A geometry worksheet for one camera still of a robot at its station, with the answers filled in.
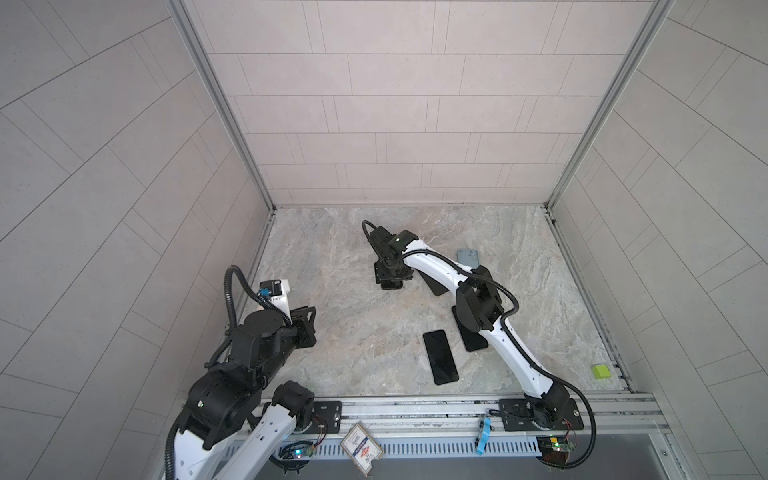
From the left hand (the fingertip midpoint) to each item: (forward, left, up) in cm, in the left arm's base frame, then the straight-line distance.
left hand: (321, 307), depth 65 cm
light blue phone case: (+29, -41, -24) cm, 56 cm away
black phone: (-3, -29, -26) cm, 39 cm away
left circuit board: (-24, +6, -20) cm, 32 cm away
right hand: (+21, -12, -26) cm, 36 cm away
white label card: (-24, -9, -21) cm, 33 cm away
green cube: (-7, -70, -22) cm, 74 cm away
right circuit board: (-24, -53, -24) cm, 63 cm away
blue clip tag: (-22, -37, -20) cm, 47 cm away
